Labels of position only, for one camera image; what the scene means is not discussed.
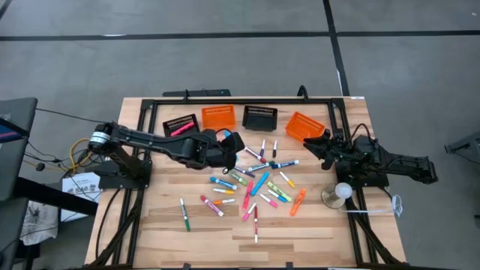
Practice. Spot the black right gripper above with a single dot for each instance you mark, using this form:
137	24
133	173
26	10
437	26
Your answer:
337	152

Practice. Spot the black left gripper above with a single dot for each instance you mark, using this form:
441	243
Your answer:
217	150

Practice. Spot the light blue highlighter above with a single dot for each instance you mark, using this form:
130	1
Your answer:
227	134
260	183

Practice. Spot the teal Expo marker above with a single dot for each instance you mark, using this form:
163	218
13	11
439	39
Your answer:
223	183

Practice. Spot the red Expo marker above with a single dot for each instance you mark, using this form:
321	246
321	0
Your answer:
255	154

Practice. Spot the pink highlighter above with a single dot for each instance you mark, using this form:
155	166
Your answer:
182	128
247	195

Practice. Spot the dark green Expo marker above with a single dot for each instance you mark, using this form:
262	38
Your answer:
258	167

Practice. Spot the magenta Expo marker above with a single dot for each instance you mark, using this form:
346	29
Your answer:
212	206

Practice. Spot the orange highlighter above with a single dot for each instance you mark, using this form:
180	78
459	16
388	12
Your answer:
298	202

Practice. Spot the yellow-green highlighter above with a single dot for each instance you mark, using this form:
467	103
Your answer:
279	191

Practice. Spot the thin green marker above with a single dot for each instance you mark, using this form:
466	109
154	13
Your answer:
185	214

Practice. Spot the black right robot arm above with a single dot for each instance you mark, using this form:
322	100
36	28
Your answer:
397	165

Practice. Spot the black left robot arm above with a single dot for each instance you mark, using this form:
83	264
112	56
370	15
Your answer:
150	140

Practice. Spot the orange plastic basket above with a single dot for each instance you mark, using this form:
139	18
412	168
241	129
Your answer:
218	118
303	129

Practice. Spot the small yellow marker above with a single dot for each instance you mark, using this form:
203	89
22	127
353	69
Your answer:
287	179
224	191

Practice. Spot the small purple marker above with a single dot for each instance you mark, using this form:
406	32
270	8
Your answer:
262	147

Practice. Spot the black plastic basket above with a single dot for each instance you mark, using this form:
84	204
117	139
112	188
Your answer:
260	120
176	123

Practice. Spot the brass lamp white bulb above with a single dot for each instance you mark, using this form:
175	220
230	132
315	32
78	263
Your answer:
343	190

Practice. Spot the small orange marker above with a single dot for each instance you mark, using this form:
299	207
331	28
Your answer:
224	201

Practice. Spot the black bar device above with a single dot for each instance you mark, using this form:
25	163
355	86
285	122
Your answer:
198	93

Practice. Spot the small light blue marker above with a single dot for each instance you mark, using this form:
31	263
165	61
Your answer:
277	196

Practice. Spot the small pink marker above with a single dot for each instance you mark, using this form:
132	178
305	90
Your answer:
269	200
249	212

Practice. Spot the thin red marker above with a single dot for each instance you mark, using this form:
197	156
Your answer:
255	224

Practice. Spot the black beam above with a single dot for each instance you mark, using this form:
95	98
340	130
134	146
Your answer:
56	197

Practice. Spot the white cloth bag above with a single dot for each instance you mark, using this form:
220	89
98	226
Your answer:
39	223

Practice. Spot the black aluminium table frame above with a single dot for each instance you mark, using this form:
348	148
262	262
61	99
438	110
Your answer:
243	101

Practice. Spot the black frame clamp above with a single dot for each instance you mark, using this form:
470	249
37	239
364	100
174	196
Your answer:
186	266

